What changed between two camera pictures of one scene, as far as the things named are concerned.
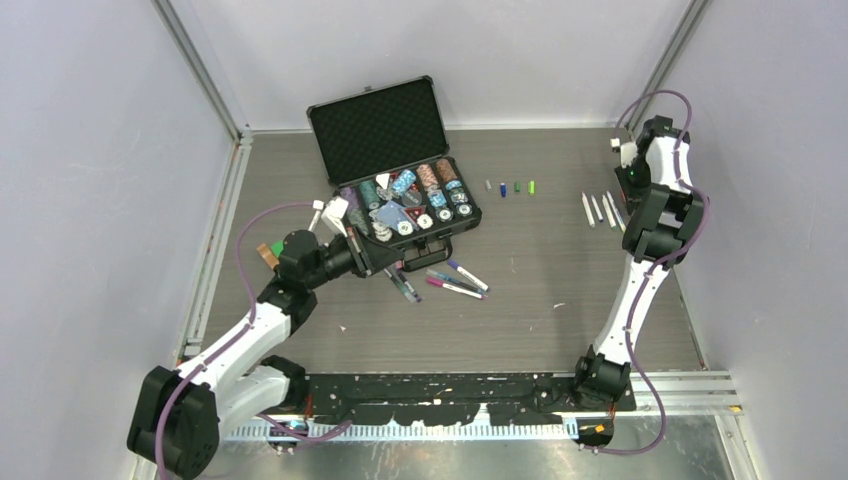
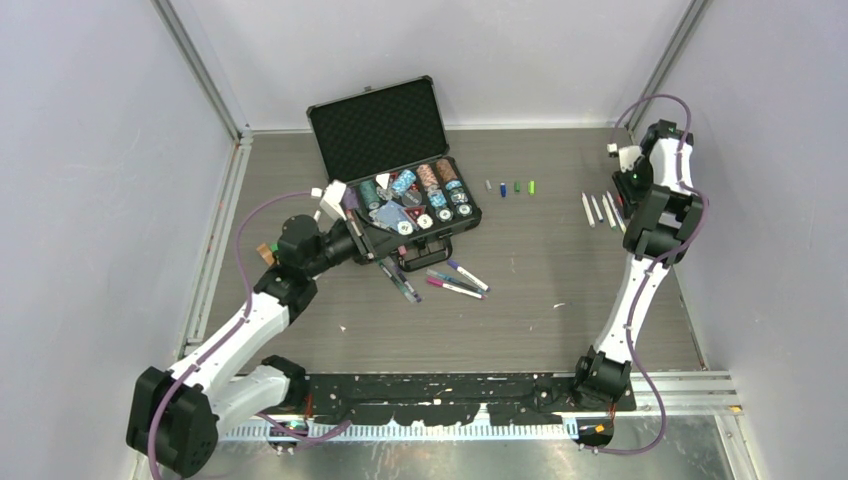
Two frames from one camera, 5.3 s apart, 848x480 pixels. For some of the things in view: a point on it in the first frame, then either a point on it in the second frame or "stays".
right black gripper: [632, 193] stays
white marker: [588, 210] stays
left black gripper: [368, 257] -> [370, 243]
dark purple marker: [409, 286] stays
